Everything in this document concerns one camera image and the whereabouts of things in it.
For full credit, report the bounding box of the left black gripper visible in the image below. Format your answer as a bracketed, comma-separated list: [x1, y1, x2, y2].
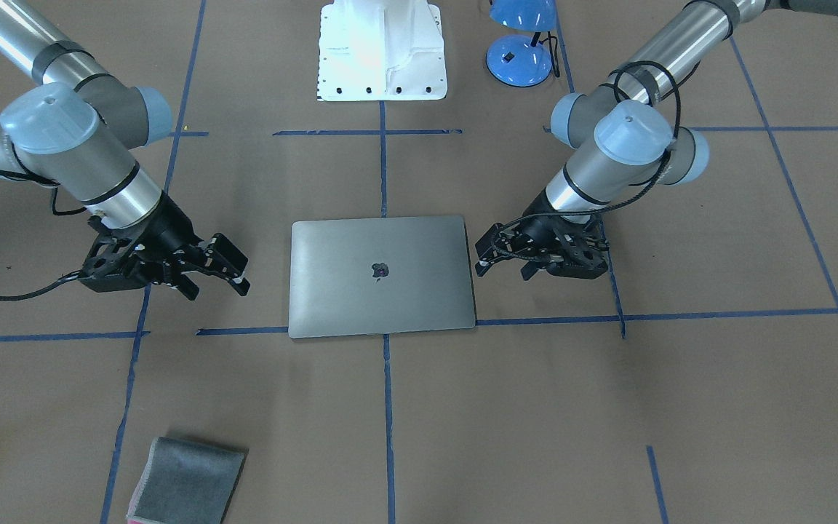
[474, 213, 599, 282]

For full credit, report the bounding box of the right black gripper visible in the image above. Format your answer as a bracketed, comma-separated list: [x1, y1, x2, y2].
[133, 193, 252, 301]

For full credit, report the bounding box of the grey laptop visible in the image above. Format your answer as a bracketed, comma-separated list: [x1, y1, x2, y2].
[288, 215, 478, 339]

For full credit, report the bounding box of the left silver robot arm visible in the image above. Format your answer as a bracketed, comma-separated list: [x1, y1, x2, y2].
[474, 1, 838, 279]

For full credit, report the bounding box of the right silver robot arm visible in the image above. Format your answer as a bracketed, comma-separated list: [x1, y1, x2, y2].
[0, 1, 250, 301]

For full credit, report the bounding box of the grey folded cloth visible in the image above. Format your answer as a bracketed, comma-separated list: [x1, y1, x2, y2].
[126, 437, 247, 523]

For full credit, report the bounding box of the blue desk lamp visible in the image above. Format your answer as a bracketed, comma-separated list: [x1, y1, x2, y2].
[485, 1, 561, 87]

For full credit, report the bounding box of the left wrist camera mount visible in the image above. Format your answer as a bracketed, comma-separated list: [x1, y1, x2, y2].
[545, 219, 610, 279]

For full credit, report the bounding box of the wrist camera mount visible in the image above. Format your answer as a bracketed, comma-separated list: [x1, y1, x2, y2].
[545, 219, 610, 279]
[79, 234, 152, 293]

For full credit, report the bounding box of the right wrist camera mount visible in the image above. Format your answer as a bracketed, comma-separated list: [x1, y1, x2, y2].
[79, 234, 152, 293]

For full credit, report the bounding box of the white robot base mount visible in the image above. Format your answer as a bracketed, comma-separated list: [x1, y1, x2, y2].
[316, 1, 448, 102]

